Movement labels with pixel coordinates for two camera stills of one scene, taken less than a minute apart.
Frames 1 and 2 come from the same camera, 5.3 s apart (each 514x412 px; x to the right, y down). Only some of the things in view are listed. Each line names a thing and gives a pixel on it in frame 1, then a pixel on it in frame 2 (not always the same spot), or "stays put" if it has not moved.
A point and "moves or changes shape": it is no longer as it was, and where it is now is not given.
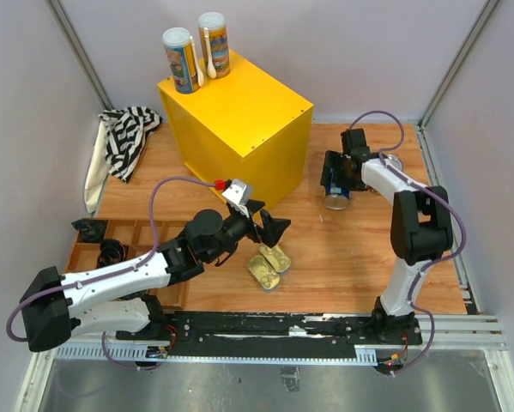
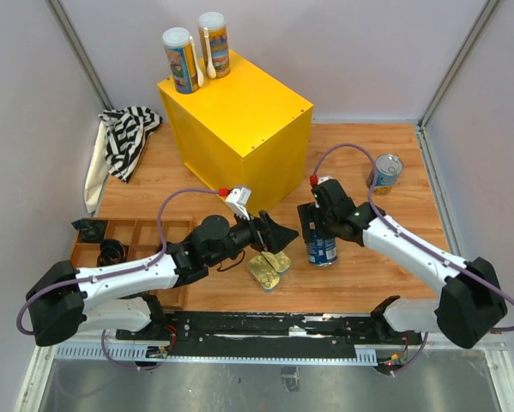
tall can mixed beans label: [214, 44] stays put
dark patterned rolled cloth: [90, 230] stays put
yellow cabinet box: [245, 134] stays put
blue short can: [337, 191] moves or changes shape
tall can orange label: [184, 60] stays put
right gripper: [331, 158] -> [310, 212]
